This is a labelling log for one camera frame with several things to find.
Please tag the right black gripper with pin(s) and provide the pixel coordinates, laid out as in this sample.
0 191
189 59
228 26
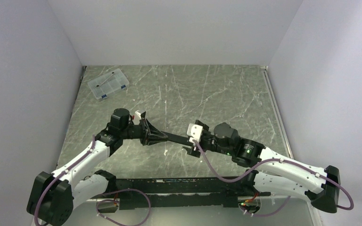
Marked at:
194 150

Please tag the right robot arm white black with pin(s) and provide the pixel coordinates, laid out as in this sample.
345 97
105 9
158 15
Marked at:
269 171

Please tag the aluminium side rail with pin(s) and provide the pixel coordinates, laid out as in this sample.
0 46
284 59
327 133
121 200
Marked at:
264 72

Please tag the black remote control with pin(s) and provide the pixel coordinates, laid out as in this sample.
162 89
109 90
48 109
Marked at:
178 139

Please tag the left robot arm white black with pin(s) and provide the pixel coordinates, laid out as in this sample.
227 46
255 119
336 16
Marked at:
55 195

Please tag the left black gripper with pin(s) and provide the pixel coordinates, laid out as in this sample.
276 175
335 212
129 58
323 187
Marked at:
150 134

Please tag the clear plastic organizer box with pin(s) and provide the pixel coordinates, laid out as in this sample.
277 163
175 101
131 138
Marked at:
109 83

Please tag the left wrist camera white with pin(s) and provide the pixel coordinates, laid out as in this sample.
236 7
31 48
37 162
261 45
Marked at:
139 115

